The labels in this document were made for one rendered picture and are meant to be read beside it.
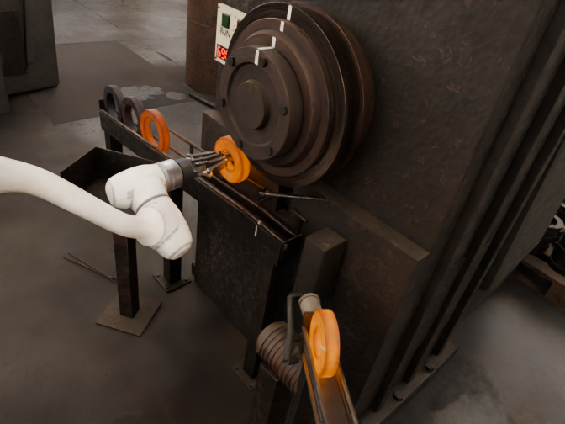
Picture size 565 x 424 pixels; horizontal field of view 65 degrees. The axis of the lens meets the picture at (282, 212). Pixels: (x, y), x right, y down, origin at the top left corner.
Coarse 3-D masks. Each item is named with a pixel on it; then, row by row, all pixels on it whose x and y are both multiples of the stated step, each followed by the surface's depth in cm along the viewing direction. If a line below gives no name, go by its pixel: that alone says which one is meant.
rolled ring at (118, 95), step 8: (104, 88) 205; (112, 88) 199; (104, 96) 208; (112, 96) 208; (120, 96) 198; (104, 104) 211; (112, 104) 210; (120, 104) 198; (112, 112) 210; (120, 112) 199; (120, 120) 202
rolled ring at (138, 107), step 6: (132, 96) 191; (126, 102) 192; (132, 102) 187; (138, 102) 188; (126, 108) 195; (138, 108) 186; (126, 114) 198; (138, 114) 187; (126, 120) 198; (132, 120) 200; (138, 120) 188; (132, 126) 199; (138, 126) 190; (138, 132) 192
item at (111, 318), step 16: (80, 160) 154; (96, 160) 164; (112, 160) 163; (128, 160) 161; (144, 160) 159; (64, 176) 147; (80, 176) 156; (96, 176) 166; (112, 176) 167; (96, 192) 161; (128, 208) 154; (128, 240) 165; (128, 256) 169; (128, 272) 174; (128, 288) 179; (112, 304) 194; (128, 304) 185; (144, 304) 197; (160, 304) 198; (112, 320) 187; (128, 320) 189; (144, 320) 190
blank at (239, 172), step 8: (224, 136) 144; (216, 144) 147; (224, 144) 144; (232, 144) 140; (232, 152) 142; (240, 152) 140; (240, 160) 140; (248, 160) 142; (224, 168) 149; (232, 168) 148; (240, 168) 141; (248, 168) 143; (224, 176) 150; (232, 176) 147; (240, 176) 143
